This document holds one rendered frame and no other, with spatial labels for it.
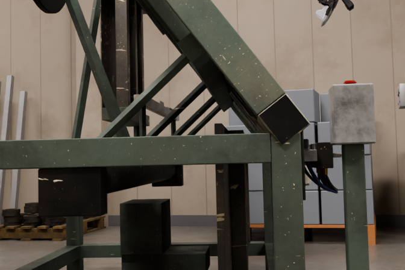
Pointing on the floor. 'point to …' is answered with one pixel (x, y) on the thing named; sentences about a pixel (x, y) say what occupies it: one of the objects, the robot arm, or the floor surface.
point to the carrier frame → (290, 170)
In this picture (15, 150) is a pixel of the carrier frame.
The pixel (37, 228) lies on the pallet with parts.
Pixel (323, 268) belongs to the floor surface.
